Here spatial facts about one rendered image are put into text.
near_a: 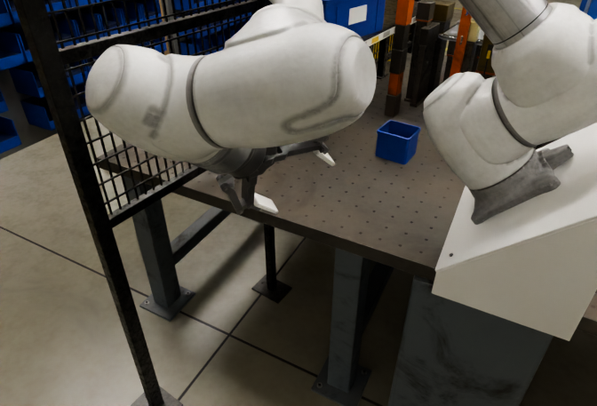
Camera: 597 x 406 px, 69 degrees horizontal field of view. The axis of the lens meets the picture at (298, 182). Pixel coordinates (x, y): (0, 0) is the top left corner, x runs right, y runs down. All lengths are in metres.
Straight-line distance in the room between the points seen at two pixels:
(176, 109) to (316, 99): 0.15
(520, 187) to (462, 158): 0.12
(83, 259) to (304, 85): 1.96
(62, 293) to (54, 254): 0.28
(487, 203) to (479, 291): 0.18
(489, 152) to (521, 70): 0.18
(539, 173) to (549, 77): 0.23
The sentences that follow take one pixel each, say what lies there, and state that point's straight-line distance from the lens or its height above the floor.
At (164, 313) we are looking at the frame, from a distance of 1.89.
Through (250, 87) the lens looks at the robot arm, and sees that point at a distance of 0.40.
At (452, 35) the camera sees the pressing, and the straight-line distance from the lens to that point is 1.63.
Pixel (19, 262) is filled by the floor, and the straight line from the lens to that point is 2.39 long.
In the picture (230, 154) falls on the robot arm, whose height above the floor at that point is 1.12.
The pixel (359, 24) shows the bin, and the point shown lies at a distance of 1.43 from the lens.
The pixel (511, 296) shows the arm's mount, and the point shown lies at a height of 0.76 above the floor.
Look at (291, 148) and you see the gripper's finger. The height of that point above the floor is 1.07.
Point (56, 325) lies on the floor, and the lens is 2.02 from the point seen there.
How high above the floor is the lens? 1.39
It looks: 33 degrees down
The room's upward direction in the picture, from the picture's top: straight up
